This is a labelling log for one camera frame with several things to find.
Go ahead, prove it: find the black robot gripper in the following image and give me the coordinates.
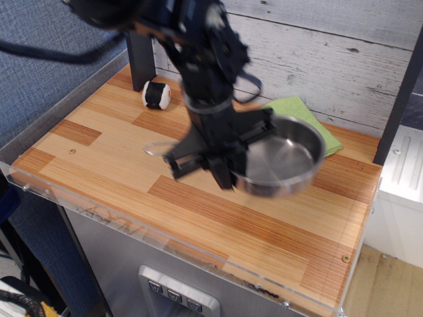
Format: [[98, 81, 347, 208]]
[[163, 100, 275, 190]]

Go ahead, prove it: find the stainless steel pot with handle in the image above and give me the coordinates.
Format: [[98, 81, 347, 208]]
[[143, 115, 326, 197]]

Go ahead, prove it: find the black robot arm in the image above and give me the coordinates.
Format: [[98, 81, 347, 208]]
[[69, 1, 274, 190]]

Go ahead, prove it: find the green folded cloth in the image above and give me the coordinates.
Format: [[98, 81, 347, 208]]
[[263, 96, 343, 157]]

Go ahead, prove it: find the black and white plush ball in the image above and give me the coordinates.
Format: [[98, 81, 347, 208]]
[[142, 81, 171, 110]]

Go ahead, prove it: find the stainless steel cabinet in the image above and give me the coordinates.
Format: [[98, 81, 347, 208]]
[[62, 204, 318, 317]]

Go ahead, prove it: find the silver button control panel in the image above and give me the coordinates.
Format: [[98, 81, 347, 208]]
[[138, 265, 221, 316]]

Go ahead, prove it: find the white ribbed box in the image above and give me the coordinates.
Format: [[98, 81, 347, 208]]
[[364, 125, 422, 267]]

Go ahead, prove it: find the clear acrylic table guard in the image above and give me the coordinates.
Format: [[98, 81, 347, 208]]
[[1, 53, 381, 316]]

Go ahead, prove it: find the dark grey left post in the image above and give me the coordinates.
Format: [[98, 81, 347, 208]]
[[126, 32, 156, 92]]

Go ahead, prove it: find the dark grey post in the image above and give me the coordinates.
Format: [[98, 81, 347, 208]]
[[373, 28, 422, 166], [126, 32, 156, 92]]

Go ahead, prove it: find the black braided cable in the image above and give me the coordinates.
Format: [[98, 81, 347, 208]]
[[0, 32, 126, 65]]

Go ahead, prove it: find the dark grey right post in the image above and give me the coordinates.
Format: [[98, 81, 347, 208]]
[[373, 28, 422, 166]]

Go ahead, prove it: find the black cable bundle lower left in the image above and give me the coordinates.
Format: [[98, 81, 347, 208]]
[[0, 277, 59, 317]]

